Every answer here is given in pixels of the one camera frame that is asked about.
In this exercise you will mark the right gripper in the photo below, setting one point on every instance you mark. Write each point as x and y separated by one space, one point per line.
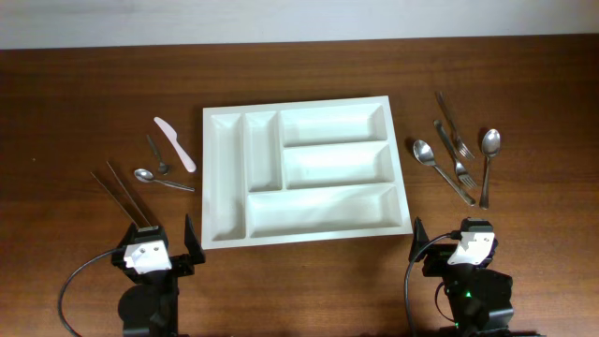
437 255

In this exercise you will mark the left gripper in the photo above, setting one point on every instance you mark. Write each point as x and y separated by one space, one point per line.
184 263

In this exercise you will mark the silver fork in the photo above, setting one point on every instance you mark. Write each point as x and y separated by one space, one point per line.
458 142
461 172

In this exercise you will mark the large silver spoon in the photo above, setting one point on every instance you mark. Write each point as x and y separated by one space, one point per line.
425 156
490 147

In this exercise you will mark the pink plastic knife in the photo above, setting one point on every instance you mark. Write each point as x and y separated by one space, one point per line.
172 136

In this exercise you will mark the white plastic cutlery tray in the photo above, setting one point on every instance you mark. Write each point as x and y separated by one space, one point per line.
301 172

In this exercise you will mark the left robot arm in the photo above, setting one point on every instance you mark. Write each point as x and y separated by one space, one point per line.
150 307

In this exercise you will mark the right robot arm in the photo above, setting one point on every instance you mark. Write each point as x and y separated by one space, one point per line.
479 298

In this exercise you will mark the small silver teaspoon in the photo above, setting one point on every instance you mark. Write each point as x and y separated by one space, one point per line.
146 176

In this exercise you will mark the small dark teaspoon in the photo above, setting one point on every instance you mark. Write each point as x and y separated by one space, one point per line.
163 168

